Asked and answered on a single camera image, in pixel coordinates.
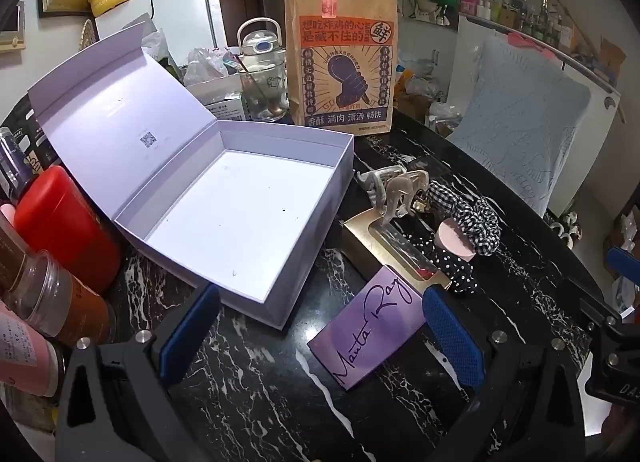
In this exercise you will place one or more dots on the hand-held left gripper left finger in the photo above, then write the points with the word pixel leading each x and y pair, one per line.
pixel 192 329

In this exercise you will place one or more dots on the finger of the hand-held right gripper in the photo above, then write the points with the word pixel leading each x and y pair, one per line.
pixel 595 303
pixel 625 264

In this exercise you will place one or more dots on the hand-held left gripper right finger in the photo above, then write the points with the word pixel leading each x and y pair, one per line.
pixel 450 339

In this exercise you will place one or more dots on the black polka dot scrunchie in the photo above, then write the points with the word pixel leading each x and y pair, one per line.
pixel 450 267

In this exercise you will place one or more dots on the purple handwritten card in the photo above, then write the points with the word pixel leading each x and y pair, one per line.
pixel 372 329

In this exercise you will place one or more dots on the lilac hinged gift box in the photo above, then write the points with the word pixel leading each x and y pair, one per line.
pixel 220 222

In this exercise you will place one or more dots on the gold windowed perfume box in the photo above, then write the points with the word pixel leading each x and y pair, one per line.
pixel 382 242

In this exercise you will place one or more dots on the black white checked scrunchie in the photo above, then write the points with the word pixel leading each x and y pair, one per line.
pixel 472 222

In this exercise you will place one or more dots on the beige translucent hair claw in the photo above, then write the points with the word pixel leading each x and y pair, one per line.
pixel 405 189

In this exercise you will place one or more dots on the white patterned slippers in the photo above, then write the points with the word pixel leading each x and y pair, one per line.
pixel 567 229

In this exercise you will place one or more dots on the clear lidded brown jar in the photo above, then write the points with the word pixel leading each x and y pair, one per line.
pixel 65 299

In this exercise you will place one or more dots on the red plastic canister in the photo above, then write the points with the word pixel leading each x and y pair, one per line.
pixel 65 227

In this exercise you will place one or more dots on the pink tube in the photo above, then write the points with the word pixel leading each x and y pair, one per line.
pixel 25 347

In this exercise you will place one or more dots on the white medicine box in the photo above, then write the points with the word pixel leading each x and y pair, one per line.
pixel 225 100

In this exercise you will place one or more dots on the black printed bag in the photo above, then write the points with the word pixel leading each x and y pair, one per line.
pixel 35 142

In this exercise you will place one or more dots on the glass cup with spoon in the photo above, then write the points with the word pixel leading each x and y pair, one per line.
pixel 262 92

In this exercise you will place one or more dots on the clear plastic bag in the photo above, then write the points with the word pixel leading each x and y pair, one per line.
pixel 207 62

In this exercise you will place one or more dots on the row of bottles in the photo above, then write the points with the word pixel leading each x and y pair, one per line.
pixel 520 17

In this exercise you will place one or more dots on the brown printed paper bag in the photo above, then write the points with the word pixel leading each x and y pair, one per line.
pixel 342 57

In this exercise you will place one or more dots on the white fridge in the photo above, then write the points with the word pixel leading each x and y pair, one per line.
pixel 185 17

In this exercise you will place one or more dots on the round woven mat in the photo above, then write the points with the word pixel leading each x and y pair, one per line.
pixel 87 35

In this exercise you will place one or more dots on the wall intercom panel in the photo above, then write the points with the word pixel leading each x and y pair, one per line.
pixel 12 27

